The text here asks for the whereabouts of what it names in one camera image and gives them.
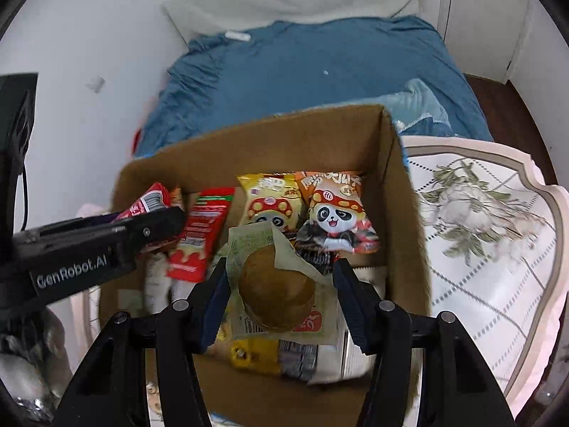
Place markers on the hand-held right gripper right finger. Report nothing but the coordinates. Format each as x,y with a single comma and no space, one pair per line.
351,311

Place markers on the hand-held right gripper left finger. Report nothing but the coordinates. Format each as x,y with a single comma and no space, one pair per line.
213,307

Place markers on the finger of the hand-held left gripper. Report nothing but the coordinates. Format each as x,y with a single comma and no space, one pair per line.
155,229

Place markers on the red white striped snack packet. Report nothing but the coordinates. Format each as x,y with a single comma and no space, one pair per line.
149,200

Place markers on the white barcode snack packet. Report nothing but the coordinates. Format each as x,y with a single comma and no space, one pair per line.
351,356

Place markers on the green packet with brown bun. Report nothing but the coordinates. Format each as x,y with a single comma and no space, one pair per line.
275,293

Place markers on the brown cardboard box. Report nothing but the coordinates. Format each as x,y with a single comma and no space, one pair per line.
311,142

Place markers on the black grey snack packet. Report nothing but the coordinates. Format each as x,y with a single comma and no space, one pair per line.
298,360

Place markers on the red cloth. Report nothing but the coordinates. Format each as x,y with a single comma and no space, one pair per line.
137,142

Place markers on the orange panda snack packet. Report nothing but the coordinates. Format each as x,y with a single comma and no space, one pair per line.
333,218

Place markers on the crumpled silver foil bag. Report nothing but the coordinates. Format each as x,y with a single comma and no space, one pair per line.
26,364

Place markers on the yellow panda snack packet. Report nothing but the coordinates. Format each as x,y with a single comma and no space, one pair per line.
266,204

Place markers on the white remote control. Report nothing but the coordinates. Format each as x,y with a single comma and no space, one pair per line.
237,35

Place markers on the light blue cloth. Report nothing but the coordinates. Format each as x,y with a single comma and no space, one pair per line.
418,102

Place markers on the blue bed blanket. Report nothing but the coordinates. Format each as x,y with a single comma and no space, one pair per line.
311,62

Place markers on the white door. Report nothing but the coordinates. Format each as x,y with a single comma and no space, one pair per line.
484,18

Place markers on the white wall switch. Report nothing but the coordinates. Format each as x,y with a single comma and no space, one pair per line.
95,83

